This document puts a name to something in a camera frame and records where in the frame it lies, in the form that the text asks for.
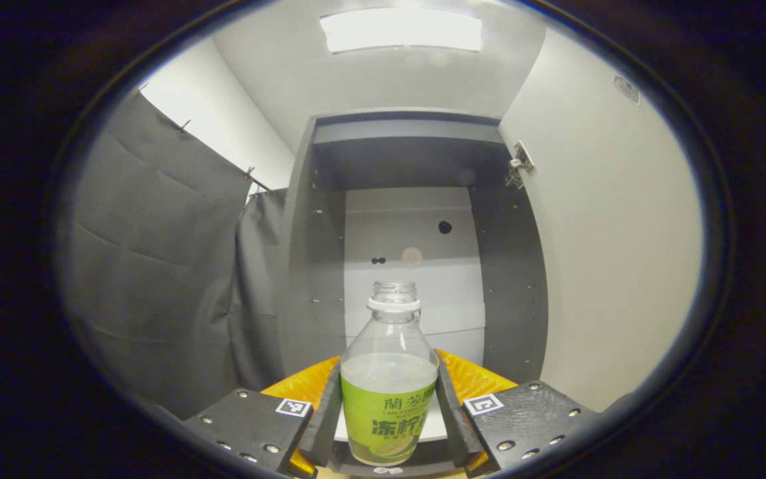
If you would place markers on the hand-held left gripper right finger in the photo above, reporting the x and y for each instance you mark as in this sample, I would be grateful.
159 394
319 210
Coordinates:
453 426

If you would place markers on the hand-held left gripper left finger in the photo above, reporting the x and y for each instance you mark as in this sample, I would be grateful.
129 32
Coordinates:
330 426

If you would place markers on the clear bottle with green label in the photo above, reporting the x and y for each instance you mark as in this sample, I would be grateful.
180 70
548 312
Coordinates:
388 399

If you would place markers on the white cabinet door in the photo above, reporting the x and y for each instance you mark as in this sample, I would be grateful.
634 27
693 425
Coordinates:
609 266

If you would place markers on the metal door hinge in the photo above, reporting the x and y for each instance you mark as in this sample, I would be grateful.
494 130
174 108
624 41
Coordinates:
522 158

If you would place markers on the black backdrop cloth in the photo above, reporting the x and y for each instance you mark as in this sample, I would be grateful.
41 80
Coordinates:
157 266

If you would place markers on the large ceiling light panel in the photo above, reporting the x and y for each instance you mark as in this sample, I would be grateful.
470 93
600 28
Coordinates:
399 30

